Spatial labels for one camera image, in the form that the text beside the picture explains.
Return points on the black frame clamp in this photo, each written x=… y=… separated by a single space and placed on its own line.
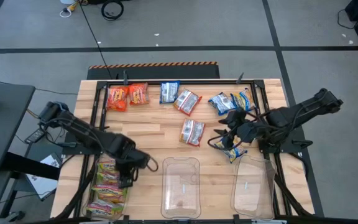
x=236 y=219
x=239 y=79
x=126 y=219

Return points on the black power adapter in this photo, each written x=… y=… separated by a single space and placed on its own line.
x=35 y=136

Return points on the orange spicy chicken noodle packet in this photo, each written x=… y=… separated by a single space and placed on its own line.
x=187 y=102
x=139 y=94
x=192 y=132
x=117 y=99

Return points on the black desk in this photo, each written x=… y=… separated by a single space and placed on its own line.
x=2 y=124

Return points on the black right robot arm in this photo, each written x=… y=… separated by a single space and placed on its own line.
x=294 y=113

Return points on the blue soy sauce noodle packet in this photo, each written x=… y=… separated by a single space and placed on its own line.
x=222 y=103
x=169 y=92
x=236 y=153
x=244 y=99

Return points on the clear plastic bin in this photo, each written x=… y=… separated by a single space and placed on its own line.
x=124 y=207
x=180 y=193
x=253 y=193

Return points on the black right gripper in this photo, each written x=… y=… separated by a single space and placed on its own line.
x=245 y=129

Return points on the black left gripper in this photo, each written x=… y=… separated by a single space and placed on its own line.
x=132 y=161

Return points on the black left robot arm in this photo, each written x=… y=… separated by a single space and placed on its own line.
x=82 y=130

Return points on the green yellow noodle packet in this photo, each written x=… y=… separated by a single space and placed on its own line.
x=109 y=190
x=107 y=165
x=107 y=179
x=102 y=208

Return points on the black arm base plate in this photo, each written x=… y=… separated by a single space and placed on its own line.
x=73 y=150
x=294 y=147

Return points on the black metal table frame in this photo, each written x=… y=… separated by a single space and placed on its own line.
x=213 y=82

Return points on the black hazard-striped floor mat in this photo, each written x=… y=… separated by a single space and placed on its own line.
x=154 y=73

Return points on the white flat box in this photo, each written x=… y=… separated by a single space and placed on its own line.
x=42 y=185

